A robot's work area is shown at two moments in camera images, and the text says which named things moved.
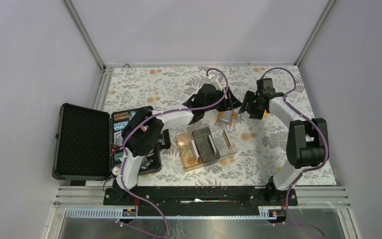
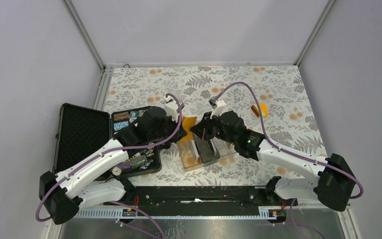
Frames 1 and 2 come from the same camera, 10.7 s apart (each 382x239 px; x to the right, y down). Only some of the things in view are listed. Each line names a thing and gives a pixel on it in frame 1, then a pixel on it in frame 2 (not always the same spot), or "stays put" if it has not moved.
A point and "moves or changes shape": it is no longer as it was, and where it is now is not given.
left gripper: x=228 y=103 to x=179 y=136
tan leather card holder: x=227 y=117 moves or changes shape
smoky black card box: x=206 y=145 stays put
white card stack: x=195 y=150 stays put
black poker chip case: x=87 y=145 stays put
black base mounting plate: x=196 y=197 stays put
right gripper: x=248 y=98 to x=202 y=129
